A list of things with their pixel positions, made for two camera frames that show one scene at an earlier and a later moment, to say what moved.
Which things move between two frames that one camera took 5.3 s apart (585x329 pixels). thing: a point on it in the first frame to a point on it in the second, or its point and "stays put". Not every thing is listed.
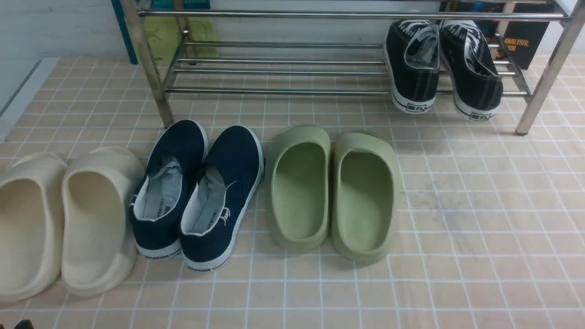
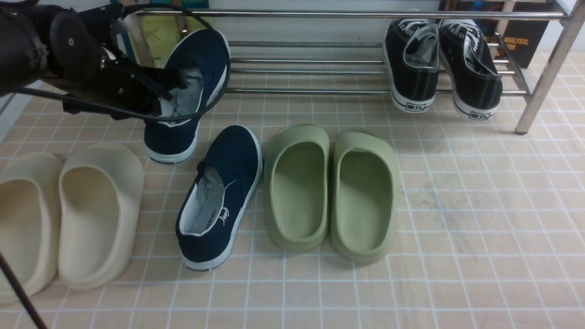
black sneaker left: [412, 49] stays put
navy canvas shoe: [230, 172] stays put
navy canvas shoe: [159, 202] to [202, 56]
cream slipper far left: [31, 189] stays put
